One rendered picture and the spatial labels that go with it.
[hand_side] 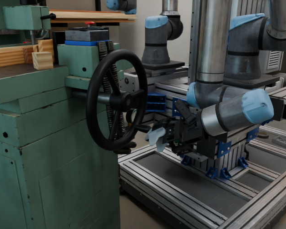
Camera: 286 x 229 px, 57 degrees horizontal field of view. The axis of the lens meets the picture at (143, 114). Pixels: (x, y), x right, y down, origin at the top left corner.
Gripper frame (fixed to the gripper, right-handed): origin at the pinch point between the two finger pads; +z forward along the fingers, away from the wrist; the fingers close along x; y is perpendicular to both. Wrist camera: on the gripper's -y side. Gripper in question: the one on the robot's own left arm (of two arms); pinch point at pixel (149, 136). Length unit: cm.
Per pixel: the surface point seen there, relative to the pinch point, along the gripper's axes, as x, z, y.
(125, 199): 59, 70, -13
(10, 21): -47, 23, -23
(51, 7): -23, 199, -257
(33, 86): -33.8, 12.1, 0.8
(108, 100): -16.5, 2.3, -3.2
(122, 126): -3.3, 10.0, -5.2
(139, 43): 115, 180, -323
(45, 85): -31.2, 12.5, -1.8
